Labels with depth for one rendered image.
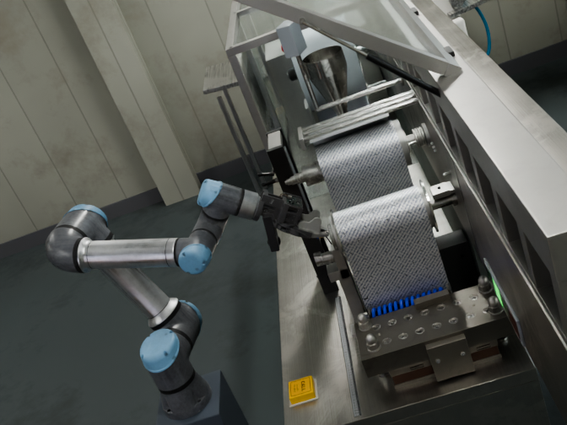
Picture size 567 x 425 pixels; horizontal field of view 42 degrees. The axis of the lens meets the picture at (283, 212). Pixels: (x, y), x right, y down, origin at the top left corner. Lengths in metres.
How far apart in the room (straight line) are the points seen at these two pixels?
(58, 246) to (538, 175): 1.29
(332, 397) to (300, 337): 0.31
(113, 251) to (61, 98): 3.96
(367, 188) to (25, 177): 4.35
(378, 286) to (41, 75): 4.21
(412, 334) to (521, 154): 0.80
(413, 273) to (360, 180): 0.31
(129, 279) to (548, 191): 1.35
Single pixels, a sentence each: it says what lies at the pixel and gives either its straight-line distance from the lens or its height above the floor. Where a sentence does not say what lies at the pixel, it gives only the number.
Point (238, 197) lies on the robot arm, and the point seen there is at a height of 1.46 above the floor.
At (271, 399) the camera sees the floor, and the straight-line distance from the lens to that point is 3.56.
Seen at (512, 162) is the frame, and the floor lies 1.65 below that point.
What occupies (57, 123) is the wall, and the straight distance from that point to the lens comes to 5.94.
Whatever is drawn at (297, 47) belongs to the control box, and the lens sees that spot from 2.33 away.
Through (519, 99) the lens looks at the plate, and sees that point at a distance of 1.98.
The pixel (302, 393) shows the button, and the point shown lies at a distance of 2.06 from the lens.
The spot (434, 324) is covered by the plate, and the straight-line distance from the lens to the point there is 1.95.
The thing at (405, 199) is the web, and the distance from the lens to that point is 1.94.
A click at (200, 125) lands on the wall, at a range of 5.79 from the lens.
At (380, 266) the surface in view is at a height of 1.15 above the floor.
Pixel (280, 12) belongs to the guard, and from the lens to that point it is 1.57.
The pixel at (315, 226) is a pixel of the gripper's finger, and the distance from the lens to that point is 1.97.
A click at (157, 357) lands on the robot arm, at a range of 2.11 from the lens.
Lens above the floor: 2.24
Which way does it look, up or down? 26 degrees down
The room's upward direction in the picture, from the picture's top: 22 degrees counter-clockwise
